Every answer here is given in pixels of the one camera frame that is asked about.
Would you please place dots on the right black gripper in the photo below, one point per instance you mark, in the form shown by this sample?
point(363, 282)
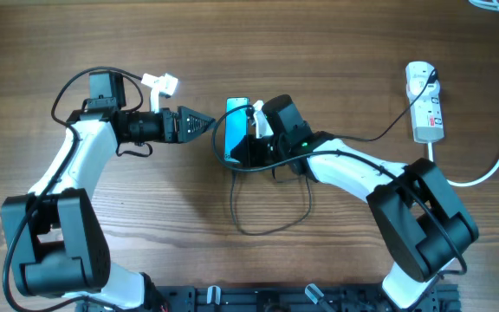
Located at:
point(251, 159)

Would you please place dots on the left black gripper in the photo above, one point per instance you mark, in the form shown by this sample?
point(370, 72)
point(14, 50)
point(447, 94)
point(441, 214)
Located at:
point(180, 133)

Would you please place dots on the blue screen Galaxy smartphone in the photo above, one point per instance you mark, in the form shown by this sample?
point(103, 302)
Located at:
point(236, 126)

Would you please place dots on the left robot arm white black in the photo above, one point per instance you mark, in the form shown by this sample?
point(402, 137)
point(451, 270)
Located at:
point(55, 245)

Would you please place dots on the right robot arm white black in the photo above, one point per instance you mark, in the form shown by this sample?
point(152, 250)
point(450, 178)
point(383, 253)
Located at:
point(423, 222)

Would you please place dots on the white power strip socket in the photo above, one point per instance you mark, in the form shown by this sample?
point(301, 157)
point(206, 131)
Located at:
point(422, 90)

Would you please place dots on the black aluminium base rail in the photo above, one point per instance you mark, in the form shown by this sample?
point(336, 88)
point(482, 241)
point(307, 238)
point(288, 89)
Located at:
point(345, 298)

